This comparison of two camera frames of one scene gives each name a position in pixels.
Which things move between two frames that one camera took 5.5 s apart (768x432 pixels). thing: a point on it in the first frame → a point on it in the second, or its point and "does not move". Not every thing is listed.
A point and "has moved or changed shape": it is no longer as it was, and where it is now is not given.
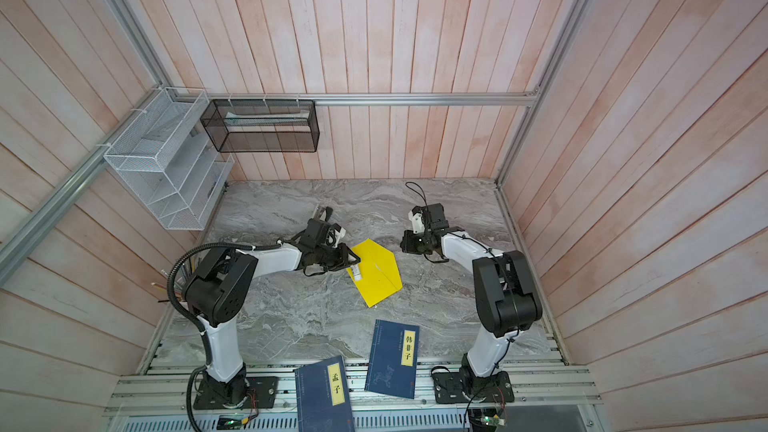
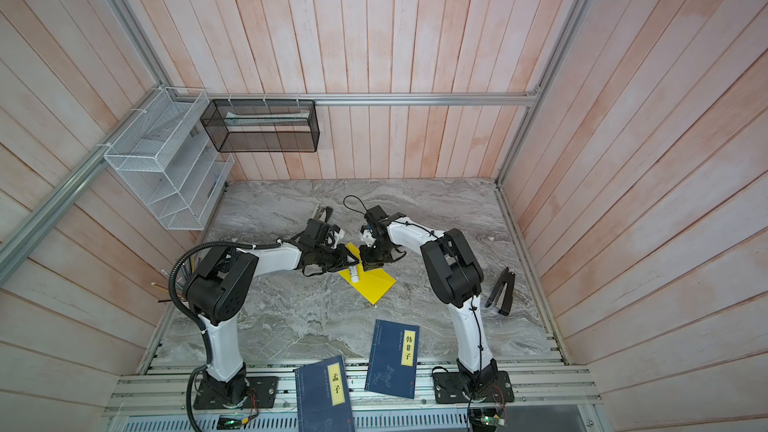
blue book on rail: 322,397 does not move
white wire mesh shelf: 169,156 does not move
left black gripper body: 332,258 does not move
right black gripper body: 417,242 → 376,257
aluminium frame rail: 354,99 does not move
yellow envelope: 380,276 has moved or changed shape
